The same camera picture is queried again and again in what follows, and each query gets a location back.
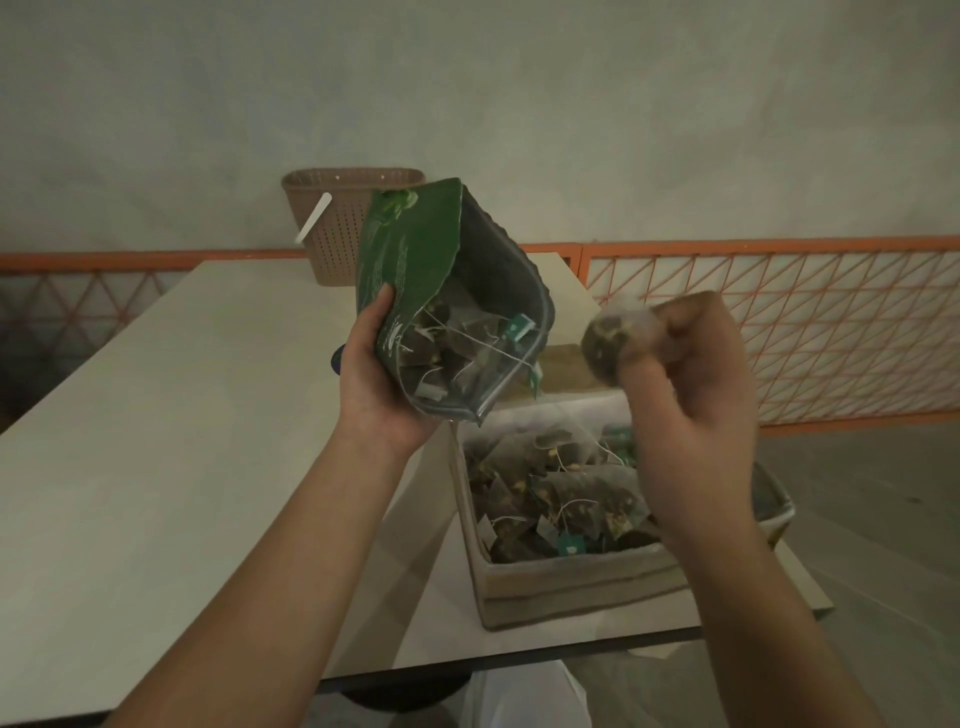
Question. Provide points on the pyramid tea bag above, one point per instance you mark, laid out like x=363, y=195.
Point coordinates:
x=604, y=345

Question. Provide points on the person's left hand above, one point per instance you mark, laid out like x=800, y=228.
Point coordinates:
x=375, y=405

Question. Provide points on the beige paper box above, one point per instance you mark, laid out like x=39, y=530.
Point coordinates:
x=577, y=592

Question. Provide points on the round purple sticker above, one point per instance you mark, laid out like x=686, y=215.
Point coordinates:
x=337, y=361

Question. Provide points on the person's right hand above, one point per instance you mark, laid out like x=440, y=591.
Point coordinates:
x=697, y=420

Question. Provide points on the green foil pouch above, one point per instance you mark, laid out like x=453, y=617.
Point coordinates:
x=405, y=247

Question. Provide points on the orange mesh fence panel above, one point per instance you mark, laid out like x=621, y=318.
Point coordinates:
x=825, y=337
x=75, y=315

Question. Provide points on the person's right forearm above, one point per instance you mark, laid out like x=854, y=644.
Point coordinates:
x=772, y=637

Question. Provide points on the black table base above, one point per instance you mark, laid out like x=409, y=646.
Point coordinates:
x=405, y=690

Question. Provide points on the person's left forearm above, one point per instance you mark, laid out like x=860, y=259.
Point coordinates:
x=262, y=592

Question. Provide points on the brown plastic basket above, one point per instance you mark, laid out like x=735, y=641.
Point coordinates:
x=337, y=225

